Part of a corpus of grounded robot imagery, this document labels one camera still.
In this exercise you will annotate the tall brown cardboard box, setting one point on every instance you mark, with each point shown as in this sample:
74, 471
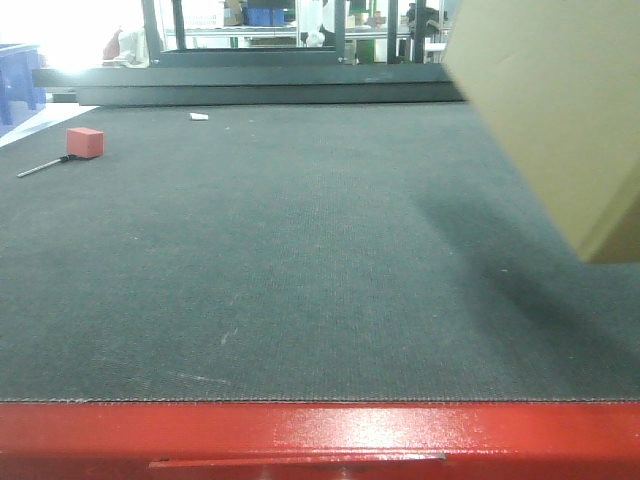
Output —
557, 83

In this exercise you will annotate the dark grey conveyor belt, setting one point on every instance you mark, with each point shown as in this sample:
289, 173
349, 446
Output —
381, 252

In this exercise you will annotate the blue storage crates background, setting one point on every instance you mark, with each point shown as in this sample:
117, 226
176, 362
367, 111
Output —
264, 17

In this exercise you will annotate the small red block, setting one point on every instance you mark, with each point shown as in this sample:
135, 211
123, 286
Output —
84, 142

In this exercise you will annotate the metal rod tool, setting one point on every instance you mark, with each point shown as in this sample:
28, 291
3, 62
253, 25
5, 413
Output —
59, 160

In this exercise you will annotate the black metal frame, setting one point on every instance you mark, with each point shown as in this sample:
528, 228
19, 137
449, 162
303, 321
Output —
255, 76

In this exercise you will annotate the red metal front rail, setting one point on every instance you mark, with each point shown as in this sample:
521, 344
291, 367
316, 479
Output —
446, 440

